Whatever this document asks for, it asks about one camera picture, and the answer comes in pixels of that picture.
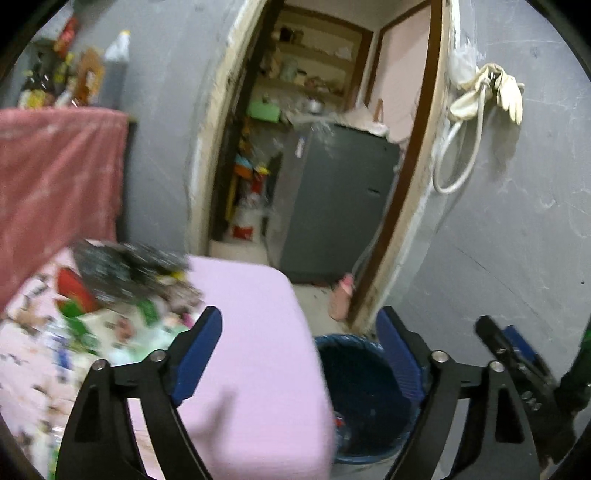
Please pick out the green box on shelf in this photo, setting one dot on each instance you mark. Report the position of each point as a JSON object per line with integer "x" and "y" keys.
{"x": 263, "y": 111}

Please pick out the red snack wrapper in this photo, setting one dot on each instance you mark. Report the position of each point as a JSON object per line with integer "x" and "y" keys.
{"x": 70, "y": 285}

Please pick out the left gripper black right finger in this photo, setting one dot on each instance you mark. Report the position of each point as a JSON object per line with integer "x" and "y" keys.
{"x": 468, "y": 416}

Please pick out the pink detergent bottle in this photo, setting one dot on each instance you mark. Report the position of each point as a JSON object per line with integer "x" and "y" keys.
{"x": 341, "y": 298}

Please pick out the red plaid cloth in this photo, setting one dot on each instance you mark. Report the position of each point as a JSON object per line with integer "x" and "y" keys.
{"x": 61, "y": 180}

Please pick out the grey washing machine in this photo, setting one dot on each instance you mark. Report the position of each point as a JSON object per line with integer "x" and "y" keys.
{"x": 330, "y": 197}

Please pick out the black plastic bag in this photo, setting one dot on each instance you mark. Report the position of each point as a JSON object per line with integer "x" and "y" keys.
{"x": 123, "y": 272}

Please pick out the amber oil bottle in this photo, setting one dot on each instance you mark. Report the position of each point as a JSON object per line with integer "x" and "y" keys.
{"x": 90, "y": 72}

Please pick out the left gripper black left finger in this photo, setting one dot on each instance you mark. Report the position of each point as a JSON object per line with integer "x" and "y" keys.
{"x": 122, "y": 413}

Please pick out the white red rice sack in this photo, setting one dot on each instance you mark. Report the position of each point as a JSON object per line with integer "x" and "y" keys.
{"x": 247, "y": 222}

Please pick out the pink floral table cloth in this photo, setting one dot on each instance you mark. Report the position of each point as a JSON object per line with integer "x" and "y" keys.
{"x": 261, "y": 409}

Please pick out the wooden door frame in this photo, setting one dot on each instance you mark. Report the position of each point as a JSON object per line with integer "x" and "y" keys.
{"x": 401, "y": 225}

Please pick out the blue lined trash bin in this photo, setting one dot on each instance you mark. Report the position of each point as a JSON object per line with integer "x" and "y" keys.
{"x": 373, "y": 419}

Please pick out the white rubber glove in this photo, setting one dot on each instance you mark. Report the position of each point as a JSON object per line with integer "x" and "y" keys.
{"x": 489, "y": 82}

